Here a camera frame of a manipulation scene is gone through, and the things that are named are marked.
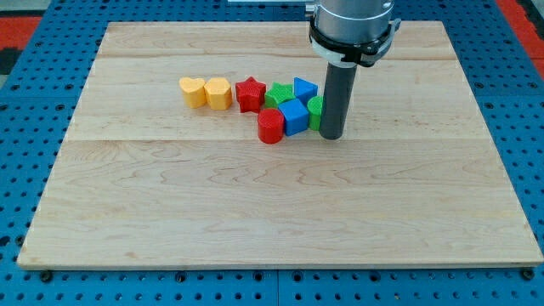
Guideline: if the yellow hexagon block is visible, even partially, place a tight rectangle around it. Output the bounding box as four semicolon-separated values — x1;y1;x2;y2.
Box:
204;77;232;111

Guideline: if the yellow heart block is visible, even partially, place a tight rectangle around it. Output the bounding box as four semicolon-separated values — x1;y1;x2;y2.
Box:
178;76;207;109

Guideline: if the red cylinder block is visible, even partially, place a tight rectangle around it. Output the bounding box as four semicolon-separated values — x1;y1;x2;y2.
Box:
258;108;285;144

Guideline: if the blue cube block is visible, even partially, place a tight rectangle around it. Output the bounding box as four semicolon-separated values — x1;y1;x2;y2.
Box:
279;99;309;136

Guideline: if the green star block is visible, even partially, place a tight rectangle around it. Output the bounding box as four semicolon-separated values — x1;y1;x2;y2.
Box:
264;82;295;109

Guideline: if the red star block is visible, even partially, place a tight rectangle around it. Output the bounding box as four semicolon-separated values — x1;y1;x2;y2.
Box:
235;76;266;113

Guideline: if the green cylinder block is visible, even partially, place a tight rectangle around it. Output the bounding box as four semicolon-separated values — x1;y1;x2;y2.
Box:
307;96;323;131

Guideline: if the blue triangle block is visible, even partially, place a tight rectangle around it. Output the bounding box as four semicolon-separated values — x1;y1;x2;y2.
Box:
293;77;318;105

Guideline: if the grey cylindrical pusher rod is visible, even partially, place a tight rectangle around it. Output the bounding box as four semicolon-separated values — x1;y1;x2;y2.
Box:
319;64;357;140

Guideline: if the wooden board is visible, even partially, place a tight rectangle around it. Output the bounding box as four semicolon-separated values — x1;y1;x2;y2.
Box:
18;21;543;270

